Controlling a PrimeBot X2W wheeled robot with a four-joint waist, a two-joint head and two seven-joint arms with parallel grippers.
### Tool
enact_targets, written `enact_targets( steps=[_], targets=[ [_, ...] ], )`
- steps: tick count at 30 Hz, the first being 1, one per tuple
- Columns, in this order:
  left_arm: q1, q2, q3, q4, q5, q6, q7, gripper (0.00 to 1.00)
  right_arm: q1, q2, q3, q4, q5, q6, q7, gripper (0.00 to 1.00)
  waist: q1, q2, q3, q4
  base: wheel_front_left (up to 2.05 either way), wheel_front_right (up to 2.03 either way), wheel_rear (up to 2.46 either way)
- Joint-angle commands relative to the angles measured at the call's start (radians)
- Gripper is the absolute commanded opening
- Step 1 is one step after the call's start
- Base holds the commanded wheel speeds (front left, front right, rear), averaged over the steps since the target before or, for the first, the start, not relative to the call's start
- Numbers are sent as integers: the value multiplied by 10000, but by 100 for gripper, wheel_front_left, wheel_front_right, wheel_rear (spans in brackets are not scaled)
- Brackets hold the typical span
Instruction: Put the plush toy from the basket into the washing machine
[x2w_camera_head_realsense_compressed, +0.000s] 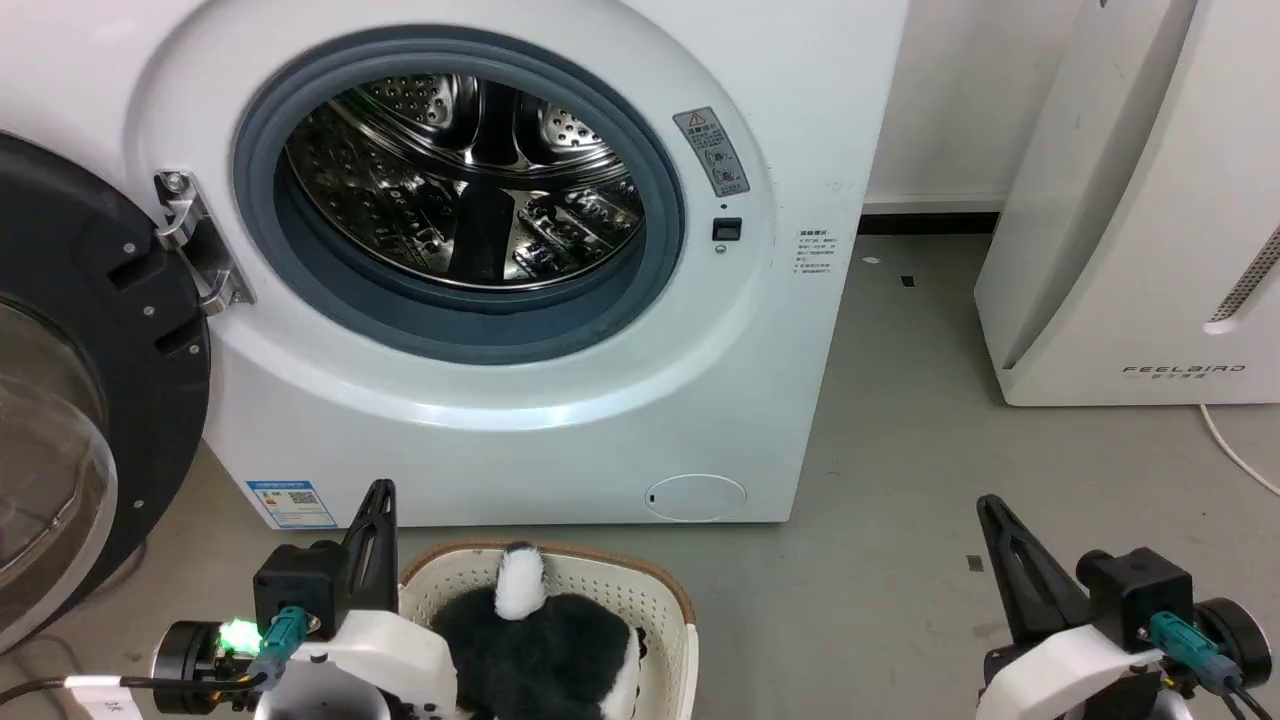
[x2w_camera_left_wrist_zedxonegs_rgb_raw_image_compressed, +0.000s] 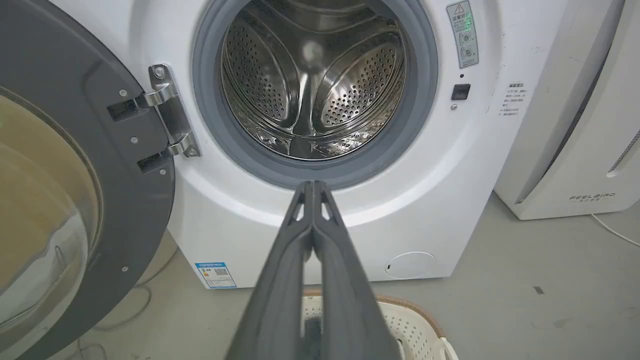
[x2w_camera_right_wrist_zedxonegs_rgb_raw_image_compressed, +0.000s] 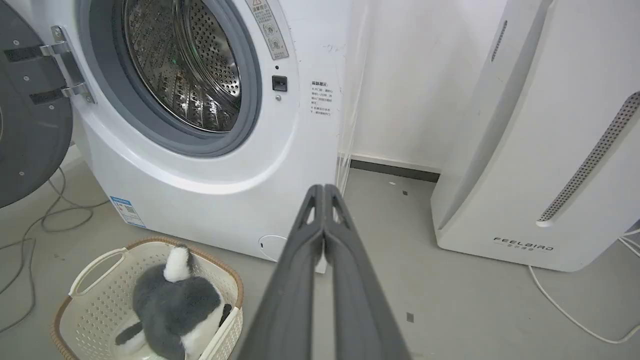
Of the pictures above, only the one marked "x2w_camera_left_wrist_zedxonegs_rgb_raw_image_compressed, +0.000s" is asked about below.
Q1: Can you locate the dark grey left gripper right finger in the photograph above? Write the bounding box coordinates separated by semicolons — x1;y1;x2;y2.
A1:
312;180;402;360

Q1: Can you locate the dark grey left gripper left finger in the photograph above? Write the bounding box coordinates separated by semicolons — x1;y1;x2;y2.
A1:
224;180;315;360

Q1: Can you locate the grey washing machine door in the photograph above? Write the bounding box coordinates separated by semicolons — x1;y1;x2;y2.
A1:
0;0;177;360

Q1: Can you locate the white perforated laundry basket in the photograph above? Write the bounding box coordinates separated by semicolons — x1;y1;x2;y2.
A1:
301;288;460;360

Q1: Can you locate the white front-load washing machine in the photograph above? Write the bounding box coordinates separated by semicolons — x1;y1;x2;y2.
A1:
50;0;571;290

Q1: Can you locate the white air purifier appliance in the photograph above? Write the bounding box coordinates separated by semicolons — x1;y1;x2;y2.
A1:
493;0;640;221

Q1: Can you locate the grey cable on floor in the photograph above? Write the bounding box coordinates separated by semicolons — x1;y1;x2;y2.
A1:
75;247;181;360

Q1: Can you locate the thin white power cable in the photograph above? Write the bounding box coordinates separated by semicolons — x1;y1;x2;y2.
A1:
590;213;640;248

